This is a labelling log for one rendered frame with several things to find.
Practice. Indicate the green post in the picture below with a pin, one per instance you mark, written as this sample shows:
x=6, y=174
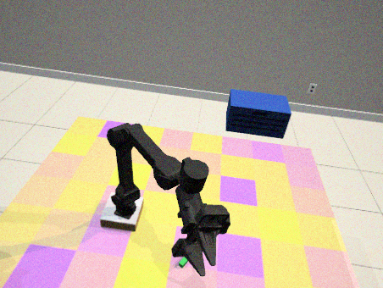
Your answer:
x=183, y=262

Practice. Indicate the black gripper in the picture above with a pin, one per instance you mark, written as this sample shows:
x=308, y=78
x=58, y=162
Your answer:
x=200, y=223

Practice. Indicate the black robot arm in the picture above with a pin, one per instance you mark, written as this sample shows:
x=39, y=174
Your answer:
x=189, y=176

